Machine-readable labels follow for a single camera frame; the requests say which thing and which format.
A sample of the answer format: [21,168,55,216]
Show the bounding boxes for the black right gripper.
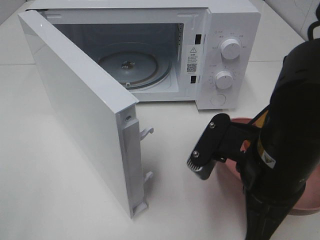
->
[190,113,263,190]

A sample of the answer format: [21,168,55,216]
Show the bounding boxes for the round white door button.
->
[210,94,227,107]

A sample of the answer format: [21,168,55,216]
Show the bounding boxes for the pink ceramic plate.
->
[211,116,320,217]

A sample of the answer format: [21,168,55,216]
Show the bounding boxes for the white microwave door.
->
[18,10,154,218]

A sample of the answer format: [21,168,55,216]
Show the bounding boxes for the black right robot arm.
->
[187,39,320,240]

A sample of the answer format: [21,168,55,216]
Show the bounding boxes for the lower white timer knob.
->
[215,70,234,90]

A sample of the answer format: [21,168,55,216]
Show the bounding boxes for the white microwave oven body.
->
[25,0,261,110]

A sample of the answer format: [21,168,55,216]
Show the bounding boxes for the upper white power knob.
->
[220,38,241,60]

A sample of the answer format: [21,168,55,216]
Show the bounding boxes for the white warning label sticker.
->
[185,45,200,74]

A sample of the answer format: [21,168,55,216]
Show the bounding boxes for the glass microwave turntable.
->
[97,42,172,90]

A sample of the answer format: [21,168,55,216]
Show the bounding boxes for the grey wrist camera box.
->
[186,158,216,180]

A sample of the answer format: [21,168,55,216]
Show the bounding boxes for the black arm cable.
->
[306,0,320,42]

